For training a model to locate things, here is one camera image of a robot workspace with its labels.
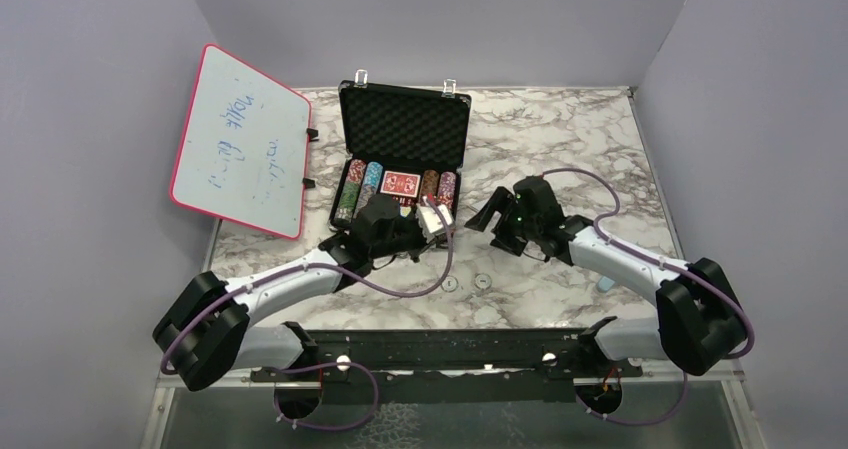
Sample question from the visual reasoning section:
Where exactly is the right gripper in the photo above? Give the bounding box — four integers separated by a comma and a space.
466, 186, 541, 256

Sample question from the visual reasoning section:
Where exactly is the red playing card deck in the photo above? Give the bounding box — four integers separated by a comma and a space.
379, 170, 422, 199

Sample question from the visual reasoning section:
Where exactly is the black poker case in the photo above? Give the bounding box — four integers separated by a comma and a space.
329, 70, 472, 232

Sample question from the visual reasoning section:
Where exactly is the white poker chip right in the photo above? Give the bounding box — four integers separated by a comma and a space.
473, 273, 493, 290

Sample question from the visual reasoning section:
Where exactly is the purple green chip stack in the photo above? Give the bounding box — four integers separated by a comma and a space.
436, 172, 457, 211

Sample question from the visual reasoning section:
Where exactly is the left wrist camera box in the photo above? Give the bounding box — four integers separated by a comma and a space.
416, 196, 455, 241

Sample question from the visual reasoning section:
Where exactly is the red green chip stack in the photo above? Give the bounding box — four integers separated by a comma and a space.
332, 159, 367, 225

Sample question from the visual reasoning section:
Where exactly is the blue orange chip stack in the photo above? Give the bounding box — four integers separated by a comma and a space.
354, 161, 384, 215

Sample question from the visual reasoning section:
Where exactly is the orange black chip stack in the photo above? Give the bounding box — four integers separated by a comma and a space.
419, 170, 440, 202

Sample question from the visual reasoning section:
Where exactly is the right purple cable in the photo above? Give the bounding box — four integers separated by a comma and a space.
541, 167, 757, 427

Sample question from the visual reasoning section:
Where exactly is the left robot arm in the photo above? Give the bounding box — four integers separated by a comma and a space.
152, 195, 453, 391

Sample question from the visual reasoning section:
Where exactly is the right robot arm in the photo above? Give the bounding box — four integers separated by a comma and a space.
465, 176, 748, 376

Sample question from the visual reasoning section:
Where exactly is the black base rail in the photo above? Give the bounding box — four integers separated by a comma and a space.
182, 323, 690, 408

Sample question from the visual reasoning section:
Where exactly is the pink framed whiteboard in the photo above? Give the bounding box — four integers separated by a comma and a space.
169, 44, 312, 240

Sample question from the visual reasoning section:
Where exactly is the white poker chip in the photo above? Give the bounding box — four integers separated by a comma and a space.
473, 273, 493, 290
440, 276, 460, 293

